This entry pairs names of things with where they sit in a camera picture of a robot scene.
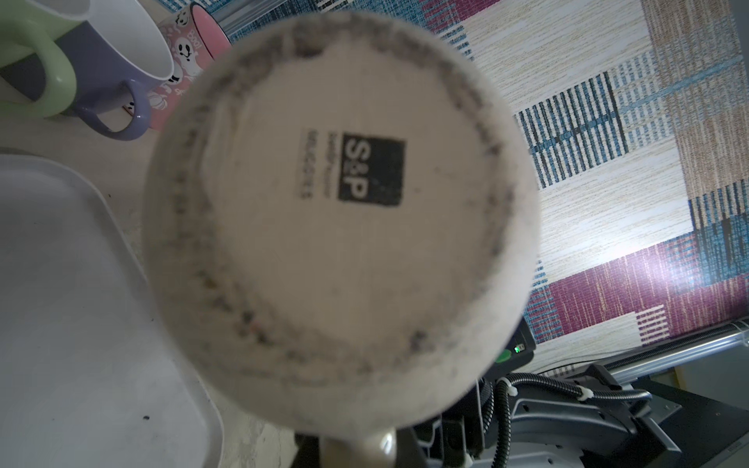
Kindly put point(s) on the pink patterned mug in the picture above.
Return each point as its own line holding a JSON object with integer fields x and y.
{"x": 196, "y": 40}

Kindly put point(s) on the beige ceramic teapot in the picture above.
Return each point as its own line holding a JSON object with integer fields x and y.
{"x": 341, "y": 228}

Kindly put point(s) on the white plastic tray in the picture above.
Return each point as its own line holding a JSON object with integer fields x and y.
{"x": 89, "y": 378}

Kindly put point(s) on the green mug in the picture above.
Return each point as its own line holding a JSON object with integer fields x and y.
{"x": 30, "y": 30}

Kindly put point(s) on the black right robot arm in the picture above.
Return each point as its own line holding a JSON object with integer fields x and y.
{"x": 589, "y": 413}

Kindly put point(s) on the purple mug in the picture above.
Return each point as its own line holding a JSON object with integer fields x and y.
{"x": 118, "y": 56}

